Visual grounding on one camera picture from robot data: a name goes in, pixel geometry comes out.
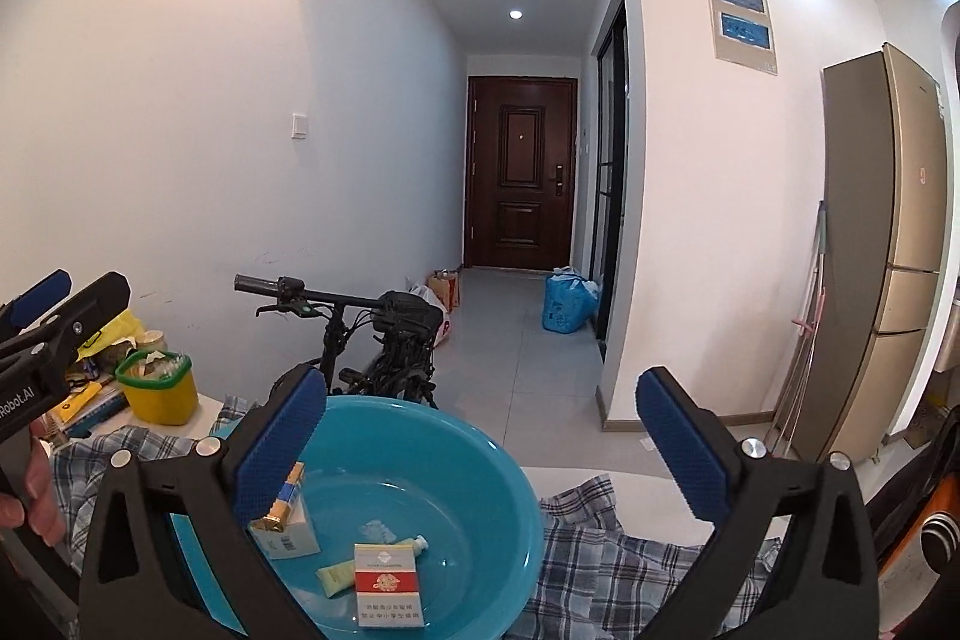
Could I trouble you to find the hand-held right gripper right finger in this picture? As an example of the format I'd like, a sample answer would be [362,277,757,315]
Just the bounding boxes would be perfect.
[635,365,879,640]

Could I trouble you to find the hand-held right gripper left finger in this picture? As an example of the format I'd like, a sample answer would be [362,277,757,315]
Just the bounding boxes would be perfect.
[78,363,329,640]

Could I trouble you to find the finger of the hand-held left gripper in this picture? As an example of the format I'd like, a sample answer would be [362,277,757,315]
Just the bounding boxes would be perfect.
[0,269,133,380]
[0,268,74,342]

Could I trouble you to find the gold and blue box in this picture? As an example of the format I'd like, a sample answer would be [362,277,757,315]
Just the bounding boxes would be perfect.
[250,461,307,533]

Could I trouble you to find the white box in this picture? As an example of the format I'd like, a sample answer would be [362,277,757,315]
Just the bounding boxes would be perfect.
[249,496,320,561]

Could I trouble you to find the light green tube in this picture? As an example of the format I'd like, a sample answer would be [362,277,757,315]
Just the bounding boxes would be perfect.
[316,534,431,600]

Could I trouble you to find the red and white cigarette pack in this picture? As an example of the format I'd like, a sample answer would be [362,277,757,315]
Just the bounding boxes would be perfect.
[352,542,429,630]

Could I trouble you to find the blue plastic basin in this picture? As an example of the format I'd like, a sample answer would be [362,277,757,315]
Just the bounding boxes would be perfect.
[168,393,543,640]

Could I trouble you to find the person's left hand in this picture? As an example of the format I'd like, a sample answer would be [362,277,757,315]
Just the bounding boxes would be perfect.
[0,443,66,546]

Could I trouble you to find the yellow plastic bag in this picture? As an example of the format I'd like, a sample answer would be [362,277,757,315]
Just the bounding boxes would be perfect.
[74,309,148,361]

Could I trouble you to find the yellow book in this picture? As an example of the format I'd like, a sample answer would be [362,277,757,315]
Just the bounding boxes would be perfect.
[51,380,104,425]

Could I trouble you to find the yellow plastic bin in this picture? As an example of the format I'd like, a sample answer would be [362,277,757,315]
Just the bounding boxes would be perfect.
[114,348,198,426]

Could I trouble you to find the blue plaid cloth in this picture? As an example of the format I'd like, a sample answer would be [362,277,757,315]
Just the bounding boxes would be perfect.
[51,395,782,640]

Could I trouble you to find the folded metal drying rack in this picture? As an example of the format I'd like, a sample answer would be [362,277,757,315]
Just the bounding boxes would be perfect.
[772,200,830,455]

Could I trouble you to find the black bicycle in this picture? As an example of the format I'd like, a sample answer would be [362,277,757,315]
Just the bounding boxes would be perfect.
[233,272,452,413]

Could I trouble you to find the blue woven bag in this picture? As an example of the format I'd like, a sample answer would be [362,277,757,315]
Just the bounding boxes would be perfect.
[543,266,602,334]

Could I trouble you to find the white plastic bag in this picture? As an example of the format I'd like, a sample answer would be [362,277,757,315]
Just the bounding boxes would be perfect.
[408,283,452,342]

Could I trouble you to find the orange and black bag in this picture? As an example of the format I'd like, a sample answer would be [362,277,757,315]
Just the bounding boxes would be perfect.
[861,407,960,612]

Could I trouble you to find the orange paper bag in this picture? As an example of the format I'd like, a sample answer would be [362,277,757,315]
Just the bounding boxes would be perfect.
[427,269,461,312]

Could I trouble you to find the gold refrigerator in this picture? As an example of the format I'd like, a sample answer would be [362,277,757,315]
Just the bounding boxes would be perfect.
[787,41,948,465]

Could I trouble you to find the white steel thermos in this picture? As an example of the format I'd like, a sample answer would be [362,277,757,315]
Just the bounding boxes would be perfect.
[918,511,960,571]

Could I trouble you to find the black framed glass door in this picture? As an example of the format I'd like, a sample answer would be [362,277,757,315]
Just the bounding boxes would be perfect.
[592,0,628,342]

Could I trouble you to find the dark brown door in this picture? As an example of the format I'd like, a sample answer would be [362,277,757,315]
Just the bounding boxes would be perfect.
[463,74,579,273]

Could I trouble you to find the grey electrical panel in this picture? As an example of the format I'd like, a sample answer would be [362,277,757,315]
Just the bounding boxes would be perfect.
[700,0,779,76]

